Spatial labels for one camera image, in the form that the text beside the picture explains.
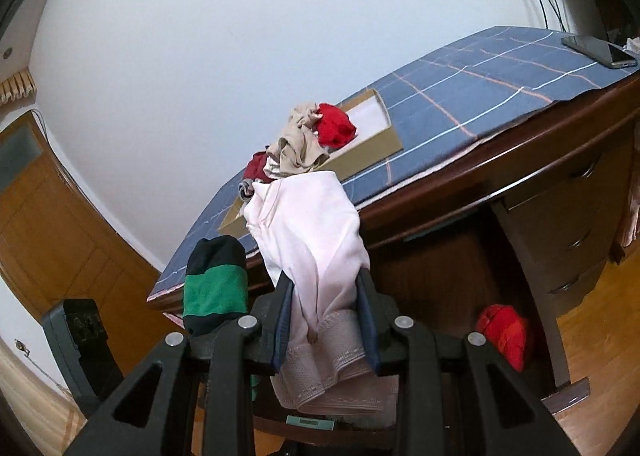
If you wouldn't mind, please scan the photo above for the green black underwear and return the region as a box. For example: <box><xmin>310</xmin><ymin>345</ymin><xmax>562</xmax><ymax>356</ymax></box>
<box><xmin>183</xmin><ymin>235</ymin><xmax>248</xmax><ymax>337</ymax></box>

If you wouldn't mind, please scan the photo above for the wooden drawer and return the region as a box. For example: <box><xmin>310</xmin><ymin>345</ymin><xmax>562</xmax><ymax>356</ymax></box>
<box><xmin>249</xmin><ymin>205</ymin><xmax>591</xmax><ymax>446</ymax></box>

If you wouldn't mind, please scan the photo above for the maroon grey-banded underwear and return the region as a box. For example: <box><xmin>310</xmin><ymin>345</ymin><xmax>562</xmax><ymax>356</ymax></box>
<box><xmin>239</xmin><ymin>151</ymin><xmax>273</xmax><ymax>202</ymax></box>

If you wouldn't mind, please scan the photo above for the pale pink underwear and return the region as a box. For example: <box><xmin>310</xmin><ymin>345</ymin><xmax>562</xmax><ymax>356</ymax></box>
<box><xmin>243</xmin><ymin>170</ymin><xmax>398</xmax><ymax>427</ymax></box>

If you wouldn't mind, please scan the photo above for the beige underwear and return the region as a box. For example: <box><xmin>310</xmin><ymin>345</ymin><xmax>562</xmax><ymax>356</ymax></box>
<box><xmin>264</xmin><ymin>102</ymin><xmax>330</xmax><ymax>179</ymax></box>

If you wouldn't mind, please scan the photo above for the bright red garment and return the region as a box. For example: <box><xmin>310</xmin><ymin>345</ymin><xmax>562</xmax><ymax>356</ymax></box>
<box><xmin>314</xmin><ymin>103</ymin><xmax>357</xmax><ymax>150</ymax></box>

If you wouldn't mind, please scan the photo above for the wooden door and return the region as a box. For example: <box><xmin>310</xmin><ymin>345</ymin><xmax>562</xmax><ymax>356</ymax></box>
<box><xmin>1</xmin><ymin>113</ymin><xmax>157</xmax><ymax>321</ymax></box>

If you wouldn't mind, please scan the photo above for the small red rolled garment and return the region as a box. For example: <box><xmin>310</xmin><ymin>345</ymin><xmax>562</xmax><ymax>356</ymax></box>
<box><xmin>475</xmin><ymin>303</ymin><xmax>528</xmax><ymax>372</ymax></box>

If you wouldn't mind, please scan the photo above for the dark wooden dresser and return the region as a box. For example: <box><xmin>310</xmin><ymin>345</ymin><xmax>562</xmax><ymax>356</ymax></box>
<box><xmin>146</xmin><ymin>70</ymin><xmax>640</xmax><ymax>387</ymax></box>

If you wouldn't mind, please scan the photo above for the shallow cardboard tray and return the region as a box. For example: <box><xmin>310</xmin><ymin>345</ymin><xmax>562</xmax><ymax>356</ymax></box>
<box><xmin>218</xmin><ymin>89</ymin><xmax>402</xmax><ymax>237</ymax></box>

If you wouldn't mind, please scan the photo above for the black smartphone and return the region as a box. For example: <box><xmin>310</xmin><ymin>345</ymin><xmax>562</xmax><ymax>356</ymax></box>
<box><xmin>561</xmin><ymin>35</ymin><xmax>638</xmax><ymax>70</ymax></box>

